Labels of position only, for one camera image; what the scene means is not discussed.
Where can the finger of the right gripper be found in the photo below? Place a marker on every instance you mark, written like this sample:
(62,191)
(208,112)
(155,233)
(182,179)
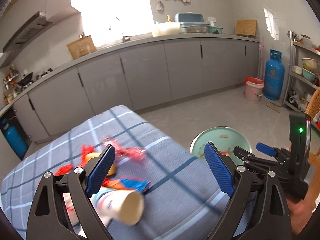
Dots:
(252,163)
(265,149)

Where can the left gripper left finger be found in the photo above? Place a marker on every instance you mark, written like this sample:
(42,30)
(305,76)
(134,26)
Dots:
(48,217)

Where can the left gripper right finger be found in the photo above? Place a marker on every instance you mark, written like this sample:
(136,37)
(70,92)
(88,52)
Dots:
(270,217)

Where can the red foam fruit net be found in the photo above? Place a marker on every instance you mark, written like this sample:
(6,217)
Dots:
(85,150)

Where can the striped paper cup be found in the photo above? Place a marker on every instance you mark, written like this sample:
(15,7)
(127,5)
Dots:
(124,206)

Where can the orange blue snack wrapper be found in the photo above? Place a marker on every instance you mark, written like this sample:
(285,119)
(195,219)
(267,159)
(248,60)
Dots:
(127,183)

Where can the pink cellophane bag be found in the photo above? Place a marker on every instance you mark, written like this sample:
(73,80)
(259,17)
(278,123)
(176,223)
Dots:
(136,154)

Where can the red plastic bag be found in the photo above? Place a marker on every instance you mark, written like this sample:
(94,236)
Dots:
(65,169)

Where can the green round trash basin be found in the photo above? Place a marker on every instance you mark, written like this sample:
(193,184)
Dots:
(224,138)

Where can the grey kitchen cabinets counter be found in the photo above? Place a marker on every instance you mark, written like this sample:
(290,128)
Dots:
(138,74)

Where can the person right hand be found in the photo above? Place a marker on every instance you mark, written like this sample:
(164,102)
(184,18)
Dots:
(301,209)

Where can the wicker chair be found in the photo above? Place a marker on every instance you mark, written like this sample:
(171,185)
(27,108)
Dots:
(313,111)

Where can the pink bucket red lid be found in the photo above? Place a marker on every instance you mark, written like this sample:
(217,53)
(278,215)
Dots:
(253,89)

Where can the blue gas cylinder right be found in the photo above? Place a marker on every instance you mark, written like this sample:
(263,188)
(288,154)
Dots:
(274,76)

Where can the blue plaid tablecloth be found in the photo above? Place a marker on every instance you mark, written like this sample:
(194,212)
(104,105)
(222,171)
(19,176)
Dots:
(184,202)

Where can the metal shelf rack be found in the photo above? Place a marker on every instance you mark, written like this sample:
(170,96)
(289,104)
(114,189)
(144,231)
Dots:
(303,80)

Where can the blue gas cylinder under counter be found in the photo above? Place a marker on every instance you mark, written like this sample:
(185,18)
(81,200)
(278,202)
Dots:
(14,138)

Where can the wooden cutting board right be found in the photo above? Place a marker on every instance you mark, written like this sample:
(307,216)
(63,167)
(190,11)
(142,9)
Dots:
(246,27)

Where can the wooden cutting board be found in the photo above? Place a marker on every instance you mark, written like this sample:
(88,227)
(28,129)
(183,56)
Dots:
(81,47)
(246,27)

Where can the teal small basket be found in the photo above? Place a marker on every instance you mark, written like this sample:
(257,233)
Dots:
(215,30)

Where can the black wok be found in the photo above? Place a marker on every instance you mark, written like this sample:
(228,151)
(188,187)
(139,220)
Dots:
(27,79)

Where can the spice rack with bottles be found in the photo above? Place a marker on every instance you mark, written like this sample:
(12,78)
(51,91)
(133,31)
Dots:
(11,91)

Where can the blue dish rack box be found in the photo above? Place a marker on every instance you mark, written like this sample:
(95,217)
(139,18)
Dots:
(191,23)

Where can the white plastic container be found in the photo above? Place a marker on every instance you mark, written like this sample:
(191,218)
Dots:
(165,29)

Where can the hanging steel scrubber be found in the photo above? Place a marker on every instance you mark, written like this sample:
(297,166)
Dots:
(159,6)

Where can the wooden cutting board left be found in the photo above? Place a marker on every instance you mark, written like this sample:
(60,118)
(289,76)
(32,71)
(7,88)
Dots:
(81,47)

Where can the range hood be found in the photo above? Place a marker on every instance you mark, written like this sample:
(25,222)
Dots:
(31,29)

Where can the pink mop handle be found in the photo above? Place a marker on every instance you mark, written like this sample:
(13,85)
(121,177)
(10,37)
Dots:
(261,59)

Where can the upper wall cabinets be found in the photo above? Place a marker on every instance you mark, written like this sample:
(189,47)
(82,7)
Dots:
(55,10)

